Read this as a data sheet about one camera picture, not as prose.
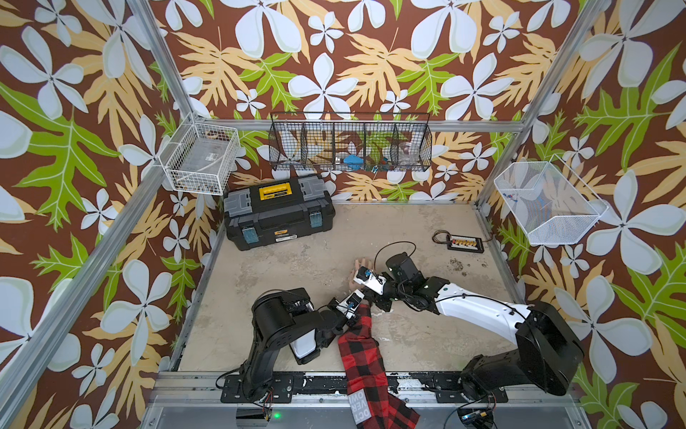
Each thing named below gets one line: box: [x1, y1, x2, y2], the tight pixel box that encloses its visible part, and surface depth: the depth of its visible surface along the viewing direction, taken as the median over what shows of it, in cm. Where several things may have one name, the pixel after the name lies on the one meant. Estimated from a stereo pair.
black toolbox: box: [223, 174, 336, 251], surface depth 100 cm
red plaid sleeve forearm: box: [337, 302, 421, 429], surface depth 75 cm
